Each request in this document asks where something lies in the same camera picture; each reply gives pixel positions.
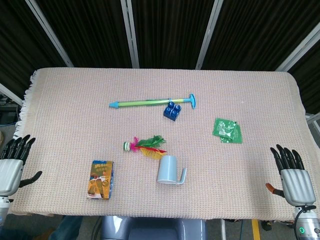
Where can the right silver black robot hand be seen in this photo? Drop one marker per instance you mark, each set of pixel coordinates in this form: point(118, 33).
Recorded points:
point(296, 183)

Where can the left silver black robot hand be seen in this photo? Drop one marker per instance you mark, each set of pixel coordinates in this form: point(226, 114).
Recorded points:
point(10, 172)

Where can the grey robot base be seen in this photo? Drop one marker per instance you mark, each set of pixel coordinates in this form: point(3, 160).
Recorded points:
point(152, 228)

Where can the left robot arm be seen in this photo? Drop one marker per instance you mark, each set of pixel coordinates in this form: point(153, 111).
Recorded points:
point(3, 207)

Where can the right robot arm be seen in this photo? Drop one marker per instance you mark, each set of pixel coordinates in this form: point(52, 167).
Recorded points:
point(306, 222)

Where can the light blue plastic cup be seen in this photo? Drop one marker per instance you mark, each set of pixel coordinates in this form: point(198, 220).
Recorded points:
point(170, 170)

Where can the colourful feather shuttlecock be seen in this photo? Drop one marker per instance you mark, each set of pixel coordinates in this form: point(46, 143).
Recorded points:
point(147, 147)

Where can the green foil packet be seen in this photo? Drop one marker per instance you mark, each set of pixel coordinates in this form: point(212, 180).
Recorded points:
point(225, 127)
point(233, 137)

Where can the orange snack box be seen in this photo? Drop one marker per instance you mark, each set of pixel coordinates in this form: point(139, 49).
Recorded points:
point(100, 180)

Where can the pink woven tablecloth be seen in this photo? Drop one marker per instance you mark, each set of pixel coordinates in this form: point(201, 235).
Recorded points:
point(160, 140)

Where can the blue building block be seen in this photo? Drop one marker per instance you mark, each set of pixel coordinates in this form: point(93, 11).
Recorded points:
point(172, 111)

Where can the green blue toy pump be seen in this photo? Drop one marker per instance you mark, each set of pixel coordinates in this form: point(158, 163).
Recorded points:
point(150, 102)

